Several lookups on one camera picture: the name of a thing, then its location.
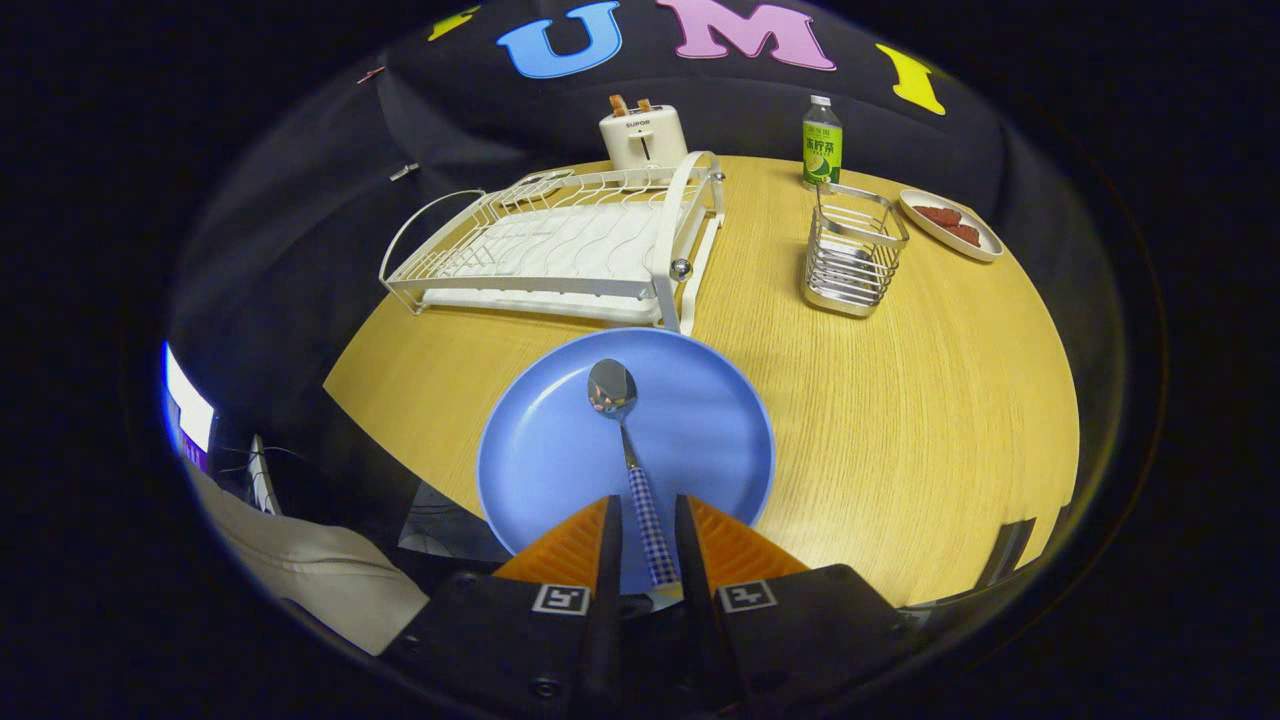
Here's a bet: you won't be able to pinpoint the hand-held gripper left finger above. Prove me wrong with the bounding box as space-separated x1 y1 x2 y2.
385 494 623 716

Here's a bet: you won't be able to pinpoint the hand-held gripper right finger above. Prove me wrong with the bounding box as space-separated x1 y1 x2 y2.
675 494 926 716

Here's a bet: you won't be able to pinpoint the blue plate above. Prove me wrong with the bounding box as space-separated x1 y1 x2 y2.
476 327 777 596

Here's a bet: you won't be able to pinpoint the checkered handle metal spoon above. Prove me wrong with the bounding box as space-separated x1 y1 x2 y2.
587 358 684 601

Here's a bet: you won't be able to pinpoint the metal wire basket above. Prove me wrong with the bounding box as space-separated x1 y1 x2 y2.
802 182 911 319

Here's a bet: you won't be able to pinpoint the white wire dish rack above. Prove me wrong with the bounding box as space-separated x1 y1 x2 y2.
378 150 727 336

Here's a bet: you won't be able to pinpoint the small white plate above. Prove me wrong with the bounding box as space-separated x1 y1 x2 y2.
897 189 1005 264

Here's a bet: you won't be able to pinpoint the person's beige trousers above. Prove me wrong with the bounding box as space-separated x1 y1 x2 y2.
190 465 431 657

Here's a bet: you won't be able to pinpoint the bright monitor screen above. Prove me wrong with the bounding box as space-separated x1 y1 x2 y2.
163 343 217 473

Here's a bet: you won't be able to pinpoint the green label drink bottle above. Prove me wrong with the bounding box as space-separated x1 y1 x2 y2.
802 95 844 191

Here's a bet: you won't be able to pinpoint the white toaster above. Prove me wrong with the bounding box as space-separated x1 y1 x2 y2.
598 103 690 171

